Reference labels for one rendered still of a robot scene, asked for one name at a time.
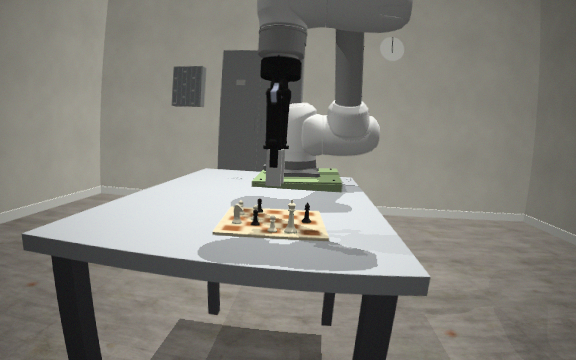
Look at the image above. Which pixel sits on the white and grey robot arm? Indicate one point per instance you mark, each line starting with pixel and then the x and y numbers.
pixel 347 128

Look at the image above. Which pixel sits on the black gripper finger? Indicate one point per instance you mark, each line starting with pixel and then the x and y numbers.
pixel 284 139
pixel 274 130

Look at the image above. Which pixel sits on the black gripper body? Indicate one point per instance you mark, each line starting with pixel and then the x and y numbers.
pixel 281 70

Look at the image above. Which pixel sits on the wooden chessboard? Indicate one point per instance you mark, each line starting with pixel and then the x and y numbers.
pixel 314 231

